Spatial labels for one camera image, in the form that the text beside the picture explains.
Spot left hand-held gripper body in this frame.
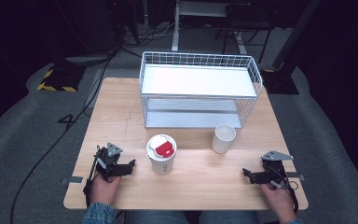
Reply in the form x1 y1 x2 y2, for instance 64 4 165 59
91 142 131 183

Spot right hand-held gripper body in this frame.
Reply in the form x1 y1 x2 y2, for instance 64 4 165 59
255 150 295 189

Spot white cup with red lid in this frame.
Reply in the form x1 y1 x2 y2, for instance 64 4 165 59
145 133 178 175

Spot white wire shelf rack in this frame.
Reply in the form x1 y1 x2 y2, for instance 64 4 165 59
139 50 265 131

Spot person's left hand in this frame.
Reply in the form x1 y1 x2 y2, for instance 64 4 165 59
89 174 122 207

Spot person's right hand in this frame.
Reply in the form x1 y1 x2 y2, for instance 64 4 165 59
259 181 297 224

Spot white open cup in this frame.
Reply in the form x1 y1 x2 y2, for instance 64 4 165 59
211 123 237 155

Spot person's right leg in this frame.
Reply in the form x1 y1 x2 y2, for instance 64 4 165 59
198 210 261 224

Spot person's leg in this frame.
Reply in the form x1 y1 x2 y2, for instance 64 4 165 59
198 210 261 224
126 210 188 224

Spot person's left leg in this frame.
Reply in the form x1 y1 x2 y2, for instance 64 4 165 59
126 210 188 224

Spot yellow black striped base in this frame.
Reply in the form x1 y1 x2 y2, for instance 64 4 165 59
36 64 87 93

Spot black stand with base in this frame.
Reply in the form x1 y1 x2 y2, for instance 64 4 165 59
260 0 323 95

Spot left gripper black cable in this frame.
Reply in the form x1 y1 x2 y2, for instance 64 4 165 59
83 148 103 208

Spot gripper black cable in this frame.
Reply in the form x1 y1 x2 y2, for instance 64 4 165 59
271 167 300 216
83 148 103 208

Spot grey metal table bracket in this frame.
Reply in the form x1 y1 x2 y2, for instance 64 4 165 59
286 171 306 182
61 175 84 187

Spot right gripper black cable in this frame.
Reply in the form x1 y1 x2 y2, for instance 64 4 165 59
271 167 300 216

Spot long black floor cable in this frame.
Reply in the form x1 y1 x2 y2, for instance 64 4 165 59
9 54 115 224

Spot white table frame legs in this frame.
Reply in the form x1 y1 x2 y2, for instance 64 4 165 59
117 20 176 50

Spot white desk frame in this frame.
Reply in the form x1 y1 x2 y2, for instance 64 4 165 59
171 0 249 55

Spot black metal chair frame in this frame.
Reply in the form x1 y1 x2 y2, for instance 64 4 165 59
213 2 276 63

